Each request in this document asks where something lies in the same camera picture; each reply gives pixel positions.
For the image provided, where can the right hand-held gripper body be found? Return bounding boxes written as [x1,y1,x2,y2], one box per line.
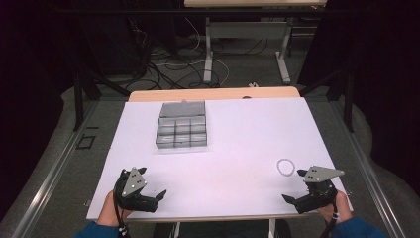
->
[294,165,346,214]

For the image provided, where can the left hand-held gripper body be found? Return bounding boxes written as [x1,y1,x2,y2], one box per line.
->
[113,167,158,213]

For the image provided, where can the clear bead bracelet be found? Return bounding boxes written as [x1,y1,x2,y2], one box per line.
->
[275,158,296,178]

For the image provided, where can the clear plastic compartment box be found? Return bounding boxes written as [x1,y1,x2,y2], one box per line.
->
[155,99,209,150]

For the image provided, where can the person's left hand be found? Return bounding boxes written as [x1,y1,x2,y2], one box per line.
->
[96,190,134,228]

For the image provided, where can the person's right hand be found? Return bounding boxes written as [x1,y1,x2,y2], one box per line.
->
[317,190,354,224]

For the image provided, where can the white table mat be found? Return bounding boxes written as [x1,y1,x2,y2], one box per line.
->
[85,96,354,222]

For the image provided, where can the black metal stand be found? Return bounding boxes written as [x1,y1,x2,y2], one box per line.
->
[72,65,132,132]
[298,63,357,134]

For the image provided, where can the white desk with metal legs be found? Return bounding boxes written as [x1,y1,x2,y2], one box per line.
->
[183,0,329,85]

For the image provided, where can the right hand-held gripper cable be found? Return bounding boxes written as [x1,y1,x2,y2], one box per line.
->
[322,202,341,238]

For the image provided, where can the hand-held gripper cable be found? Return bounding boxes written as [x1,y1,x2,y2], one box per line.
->
[113,194,132,238]
[322,202,341,238]

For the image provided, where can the left hand-held gripper cable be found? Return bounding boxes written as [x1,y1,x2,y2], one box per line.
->
[113,194,132,238]

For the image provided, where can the metal floor rail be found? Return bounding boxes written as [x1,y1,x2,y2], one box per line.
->
[9,100,100,238]
[328,98,405,238]

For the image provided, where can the bundle of black floor cables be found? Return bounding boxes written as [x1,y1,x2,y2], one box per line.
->
[130,18,221,91]

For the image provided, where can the white floor cable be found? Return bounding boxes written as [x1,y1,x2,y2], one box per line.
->
[154,16,231,87]

